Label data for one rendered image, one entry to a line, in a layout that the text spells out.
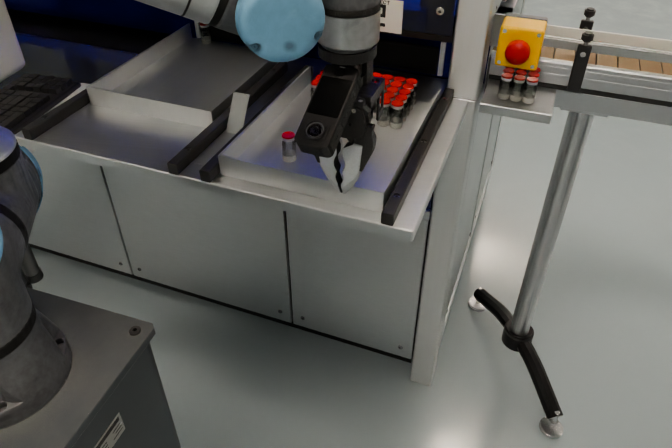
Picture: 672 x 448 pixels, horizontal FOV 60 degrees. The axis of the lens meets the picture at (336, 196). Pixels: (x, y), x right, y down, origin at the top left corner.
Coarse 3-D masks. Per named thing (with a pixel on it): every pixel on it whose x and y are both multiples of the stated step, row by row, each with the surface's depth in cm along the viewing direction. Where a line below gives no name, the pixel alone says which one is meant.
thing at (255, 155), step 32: (288, 96) 105; (256, 128) 96; (288, 128) 99; (384, 128) 99; (416, 128) 93; (224, 160) 87; (256, 160) 91; (384, 160) 91; (320, 192) 83; (352, 192) 81; (384, 192) 79
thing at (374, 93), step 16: (320, 48) 68; (336, 64) 68; (352, 64) 67; (368, 64) 73; (368, 80) 75; (384, 80) 76; (368, 96) 72; (352, 112) 71; (368, 112) 71; (352, 128) 72
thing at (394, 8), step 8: (384, 0) 102; (392, 0) 102; (392, 8) 103; (400, 8) 102; (392, 16) 104; (400, 16) 103; (392, 24) 104; (400, 24) 104; (392, 32) 105; (400, 32) 105
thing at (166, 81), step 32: (128, 64) 114; (160, 64) 120; (192, 64) 120; (224, 64) 120; (256, 64) 120; (96, 96) 105; (128, 96) 102; (160, 96) 109; (192, 96) 109; (224, 96) 109
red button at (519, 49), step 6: (510, 42) 97; (516, 42) 96; (522, 42) 96; (510, 48) 96; (516, 48) 96; (522, 48) 95; (528, 48) 96; (510, 54) 96; (516, 54) 96; (522, 54) 96; (528, 54) 96; (510, 60) 97; (516, 60) 97; (522, 60) 96
